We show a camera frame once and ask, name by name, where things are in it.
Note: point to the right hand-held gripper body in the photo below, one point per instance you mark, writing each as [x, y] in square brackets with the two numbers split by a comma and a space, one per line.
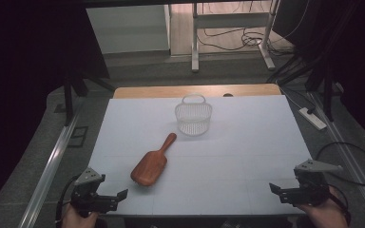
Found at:
[312, 190]

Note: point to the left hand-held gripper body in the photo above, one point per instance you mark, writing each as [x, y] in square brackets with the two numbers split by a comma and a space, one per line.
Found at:
[87, 193]

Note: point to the wooden hairbrush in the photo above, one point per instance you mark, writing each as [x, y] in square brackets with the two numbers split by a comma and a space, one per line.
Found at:
[150, 166]

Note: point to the person's left hand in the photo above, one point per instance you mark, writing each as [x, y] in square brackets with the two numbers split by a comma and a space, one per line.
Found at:
[76, 220]

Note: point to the person's right hand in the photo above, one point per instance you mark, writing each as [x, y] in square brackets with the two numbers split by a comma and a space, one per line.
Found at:
[328, 215]

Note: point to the dark floor plate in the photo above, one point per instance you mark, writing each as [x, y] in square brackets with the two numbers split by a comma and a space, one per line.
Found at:
[77, 136]

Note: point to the white table board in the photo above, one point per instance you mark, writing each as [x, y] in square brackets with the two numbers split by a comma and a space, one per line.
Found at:
[228, 164]

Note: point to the white power strip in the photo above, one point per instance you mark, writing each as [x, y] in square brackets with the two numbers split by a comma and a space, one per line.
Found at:
[313, 119]

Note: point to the black plug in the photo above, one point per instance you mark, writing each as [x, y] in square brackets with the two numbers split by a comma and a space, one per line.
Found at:
[311, 110]

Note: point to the black stand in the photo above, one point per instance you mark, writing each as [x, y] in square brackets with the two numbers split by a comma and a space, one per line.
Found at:
[328, 91]
[68, 98]

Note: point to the white plastic basket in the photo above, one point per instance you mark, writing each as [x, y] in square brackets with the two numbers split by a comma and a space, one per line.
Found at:
[193, 118]

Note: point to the wooden table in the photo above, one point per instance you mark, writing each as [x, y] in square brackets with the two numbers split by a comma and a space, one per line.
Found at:
[158, 91]

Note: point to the white cabinet panel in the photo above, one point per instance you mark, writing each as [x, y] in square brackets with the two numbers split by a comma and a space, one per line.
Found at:
[130, 28]

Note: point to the aluminium rail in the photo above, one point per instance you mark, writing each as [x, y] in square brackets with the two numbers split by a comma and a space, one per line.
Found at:
[49, 177]
[351, 152]

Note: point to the white desk frame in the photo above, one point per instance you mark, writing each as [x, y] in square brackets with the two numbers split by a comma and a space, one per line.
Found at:
[231, 20]

